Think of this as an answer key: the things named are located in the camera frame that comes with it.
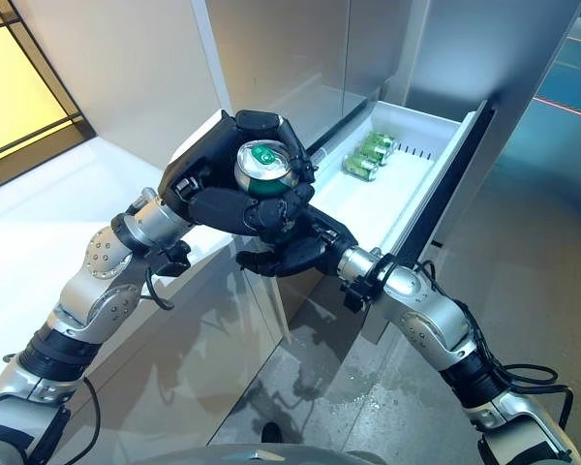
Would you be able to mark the white counter cabinet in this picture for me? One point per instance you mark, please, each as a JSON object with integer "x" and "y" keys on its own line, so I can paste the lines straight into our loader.
{"x": 53, "y": 194}

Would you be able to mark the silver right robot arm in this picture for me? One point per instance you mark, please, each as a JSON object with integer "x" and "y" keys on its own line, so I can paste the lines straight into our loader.
{"x": 431, "y": 319}

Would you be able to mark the white fridge drawer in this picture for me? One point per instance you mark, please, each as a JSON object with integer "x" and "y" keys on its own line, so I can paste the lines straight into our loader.
{"x": 368, "y": 208}

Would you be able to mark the black framed lit window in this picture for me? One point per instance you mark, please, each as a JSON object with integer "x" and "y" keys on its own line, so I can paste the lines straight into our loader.
{"x": 19, "y": 97}

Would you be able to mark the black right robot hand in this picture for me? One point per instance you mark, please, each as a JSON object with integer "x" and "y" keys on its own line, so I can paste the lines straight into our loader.
{"x": 314, "y": 242}

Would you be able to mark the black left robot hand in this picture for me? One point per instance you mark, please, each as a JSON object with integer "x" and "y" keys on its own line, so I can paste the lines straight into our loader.
{"x": 203, "y": 160}

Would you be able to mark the tall white side panel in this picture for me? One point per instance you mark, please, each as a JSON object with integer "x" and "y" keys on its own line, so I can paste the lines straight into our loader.
{"x": 218, "y": 58}

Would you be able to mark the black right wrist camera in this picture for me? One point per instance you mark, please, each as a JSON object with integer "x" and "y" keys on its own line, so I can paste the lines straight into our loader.
{"x": 358, "y": 295}

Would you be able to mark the green drink can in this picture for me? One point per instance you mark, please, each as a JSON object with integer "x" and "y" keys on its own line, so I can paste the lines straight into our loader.
{"x": 385, "y": 140}
{"x": 266, "y": 169}
{"x": 375, "y": 152}
{"x": 360, "y": 168}

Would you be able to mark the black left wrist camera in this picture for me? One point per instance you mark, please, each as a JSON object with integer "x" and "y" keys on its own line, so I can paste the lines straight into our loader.
{"x": 174, "y": 259}

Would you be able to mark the grey robot torso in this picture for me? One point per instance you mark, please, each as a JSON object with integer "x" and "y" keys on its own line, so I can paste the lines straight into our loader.
{"x": 271, "y": 455}

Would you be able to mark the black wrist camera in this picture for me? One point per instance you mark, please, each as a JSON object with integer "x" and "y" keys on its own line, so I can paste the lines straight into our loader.
{"x": 358, "y": 295}
{"x": 174, "y": 259}

